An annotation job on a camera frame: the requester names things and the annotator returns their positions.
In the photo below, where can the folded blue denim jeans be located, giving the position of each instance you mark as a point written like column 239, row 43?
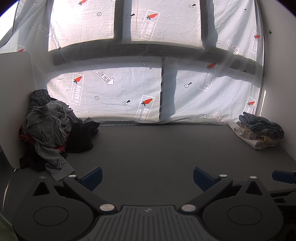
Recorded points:
column 261, row 126

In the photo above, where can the grey zip hoodie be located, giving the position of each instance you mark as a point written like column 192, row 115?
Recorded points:
column 46, row 129

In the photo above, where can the dark navy garment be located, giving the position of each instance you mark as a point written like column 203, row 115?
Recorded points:
column 30, row 162

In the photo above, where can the white divider board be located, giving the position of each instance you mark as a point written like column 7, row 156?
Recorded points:
column 13, row 92

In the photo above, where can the red checked garment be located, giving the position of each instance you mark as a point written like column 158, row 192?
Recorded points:
column 24, row 136

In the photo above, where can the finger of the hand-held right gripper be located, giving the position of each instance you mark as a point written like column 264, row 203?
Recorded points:
column 283, row 176
column 285, row 193

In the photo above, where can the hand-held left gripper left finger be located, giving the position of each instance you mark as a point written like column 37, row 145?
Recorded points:
column 91, row 178

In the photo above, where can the folded beige garment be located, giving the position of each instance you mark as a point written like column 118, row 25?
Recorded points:
column 266, row 140

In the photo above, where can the folded white garment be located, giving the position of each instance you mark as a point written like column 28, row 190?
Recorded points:
column 245, row 137

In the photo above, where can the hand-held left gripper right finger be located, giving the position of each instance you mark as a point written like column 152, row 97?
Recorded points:
column 203, row 178

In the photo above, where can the white printed sheet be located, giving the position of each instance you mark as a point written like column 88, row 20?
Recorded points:
column 138, row 92

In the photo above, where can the blue plaid shirt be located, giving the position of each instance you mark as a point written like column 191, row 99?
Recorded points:
column 39, row 96

